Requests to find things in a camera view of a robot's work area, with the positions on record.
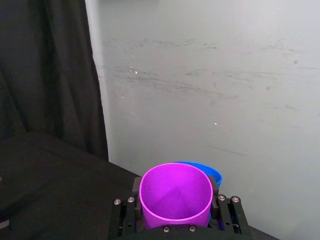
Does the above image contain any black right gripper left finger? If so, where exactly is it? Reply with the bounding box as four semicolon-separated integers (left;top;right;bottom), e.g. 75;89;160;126
107;176;146;238

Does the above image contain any purple plastic cup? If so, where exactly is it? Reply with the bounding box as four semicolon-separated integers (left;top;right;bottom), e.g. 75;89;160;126
139;162;214;230

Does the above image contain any blue plastic cup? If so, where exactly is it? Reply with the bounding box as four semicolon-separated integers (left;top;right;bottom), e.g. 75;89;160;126
174;161;223;221

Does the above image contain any black curtain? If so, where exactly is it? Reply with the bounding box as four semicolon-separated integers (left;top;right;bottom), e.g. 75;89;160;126
0;0;110;161

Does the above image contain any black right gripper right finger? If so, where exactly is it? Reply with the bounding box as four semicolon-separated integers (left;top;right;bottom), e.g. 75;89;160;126
207;175;251;237

